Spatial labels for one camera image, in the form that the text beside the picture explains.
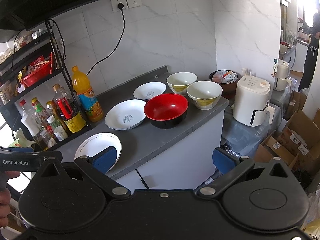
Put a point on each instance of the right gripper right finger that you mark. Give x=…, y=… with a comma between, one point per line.
x=231, y=168

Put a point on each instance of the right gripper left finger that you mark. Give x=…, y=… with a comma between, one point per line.
x=95, y=169

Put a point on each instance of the white plate sweet print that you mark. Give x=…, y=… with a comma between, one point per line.
x=126, y=115

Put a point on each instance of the cream bowl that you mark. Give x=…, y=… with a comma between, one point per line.
x=204, y=94
x=179, y=82

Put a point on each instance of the red and black bowl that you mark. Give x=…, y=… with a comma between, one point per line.
x=166, y=111

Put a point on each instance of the white plate bakery print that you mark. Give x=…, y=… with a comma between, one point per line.
x=149, y=90

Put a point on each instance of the person's left hand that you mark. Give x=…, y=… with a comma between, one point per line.
x=5, y=200

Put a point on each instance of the white plate gold rim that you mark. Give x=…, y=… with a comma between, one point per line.
x=96, y=144

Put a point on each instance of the glass spice jar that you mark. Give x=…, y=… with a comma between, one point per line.
x=50, y=142

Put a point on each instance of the small white cap jar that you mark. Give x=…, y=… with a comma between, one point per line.
x=60, y=133

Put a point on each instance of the green tissue box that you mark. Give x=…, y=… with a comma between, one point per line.
x=21, y=140

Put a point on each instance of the orange juice bottle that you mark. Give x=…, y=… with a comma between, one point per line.
x=84, y=90

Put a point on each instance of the amber vinegar bottle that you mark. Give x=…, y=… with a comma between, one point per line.
x=51, y=105

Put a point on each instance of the white air fryer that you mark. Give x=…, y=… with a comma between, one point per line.
x=251, y=103

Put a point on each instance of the cardboard boxes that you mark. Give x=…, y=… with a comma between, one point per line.
x=298, y=142

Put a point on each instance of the black metal shelf rack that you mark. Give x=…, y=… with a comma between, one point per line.
x=44, y=45

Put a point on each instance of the red plastic basket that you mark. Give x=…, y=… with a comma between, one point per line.
x=38, y=70

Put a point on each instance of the white kettle appliance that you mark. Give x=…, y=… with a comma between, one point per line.
x=281, y=71

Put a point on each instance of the person in black clothes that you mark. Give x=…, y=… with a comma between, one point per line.
x=312, y=52

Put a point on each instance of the white wall socket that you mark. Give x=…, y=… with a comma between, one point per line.
x=126, y=3

